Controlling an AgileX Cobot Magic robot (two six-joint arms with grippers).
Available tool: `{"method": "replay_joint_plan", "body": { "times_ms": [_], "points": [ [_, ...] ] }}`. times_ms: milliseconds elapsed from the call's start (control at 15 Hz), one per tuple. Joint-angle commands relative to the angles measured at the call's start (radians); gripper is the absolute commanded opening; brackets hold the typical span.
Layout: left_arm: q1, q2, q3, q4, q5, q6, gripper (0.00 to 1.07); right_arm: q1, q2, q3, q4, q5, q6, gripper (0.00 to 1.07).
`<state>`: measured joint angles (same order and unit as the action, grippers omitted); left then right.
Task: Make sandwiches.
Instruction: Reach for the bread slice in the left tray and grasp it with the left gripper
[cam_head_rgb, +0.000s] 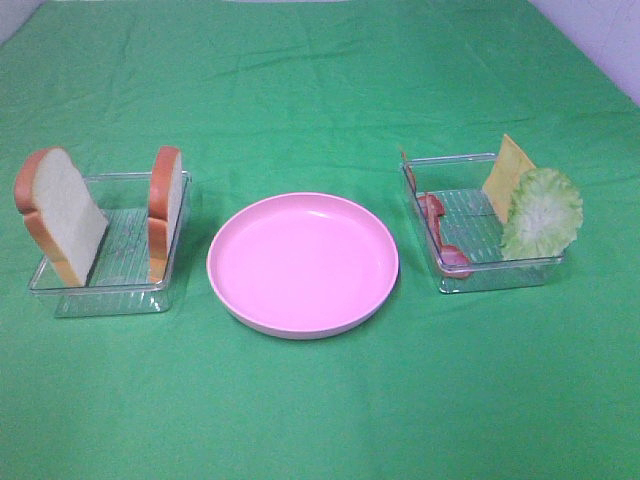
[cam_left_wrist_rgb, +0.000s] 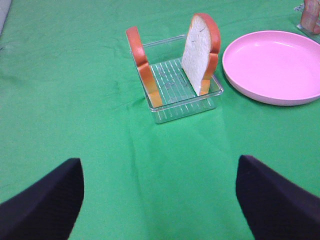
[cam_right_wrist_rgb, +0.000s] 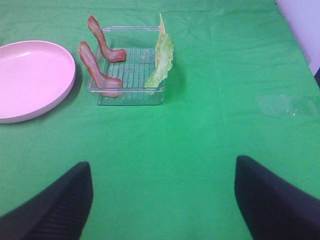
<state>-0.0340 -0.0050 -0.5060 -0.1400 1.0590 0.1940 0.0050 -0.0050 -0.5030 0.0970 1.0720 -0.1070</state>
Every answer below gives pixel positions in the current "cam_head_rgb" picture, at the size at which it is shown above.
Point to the bacon strip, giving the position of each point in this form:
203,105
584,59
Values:
450,260
407,171

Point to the bread slice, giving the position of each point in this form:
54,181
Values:
164,205
60,213

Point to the yellow cheese slice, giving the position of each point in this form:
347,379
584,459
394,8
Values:
510,164

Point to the green lettuce leaf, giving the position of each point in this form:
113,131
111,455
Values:
544,216

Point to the pink round plate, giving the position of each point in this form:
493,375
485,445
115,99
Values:
303,265

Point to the clear right plastic tray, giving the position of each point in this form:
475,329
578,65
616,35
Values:
471,225

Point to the clear plastic tray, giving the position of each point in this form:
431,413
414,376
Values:
471,225
119,282

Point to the green tablecloth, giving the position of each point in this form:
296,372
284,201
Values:
534,383

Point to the clear left plastic tray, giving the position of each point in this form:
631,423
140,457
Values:
119,282

